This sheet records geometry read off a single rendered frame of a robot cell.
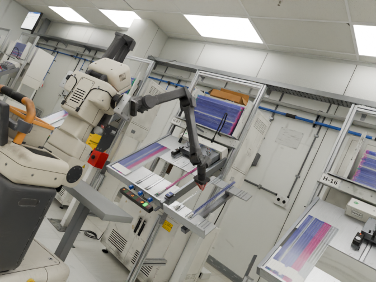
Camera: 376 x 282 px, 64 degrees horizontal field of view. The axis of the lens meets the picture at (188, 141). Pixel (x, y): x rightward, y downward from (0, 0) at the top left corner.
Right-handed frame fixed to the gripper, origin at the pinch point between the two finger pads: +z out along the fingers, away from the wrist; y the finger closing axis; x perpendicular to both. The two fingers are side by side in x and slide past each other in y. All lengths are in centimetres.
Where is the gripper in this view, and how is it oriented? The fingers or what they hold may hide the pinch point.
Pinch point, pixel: (202, 188)
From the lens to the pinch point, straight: 207.0
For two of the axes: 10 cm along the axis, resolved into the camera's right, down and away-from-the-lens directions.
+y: -7.2, -3.2, 6.2
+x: -6.9, 3.9, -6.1
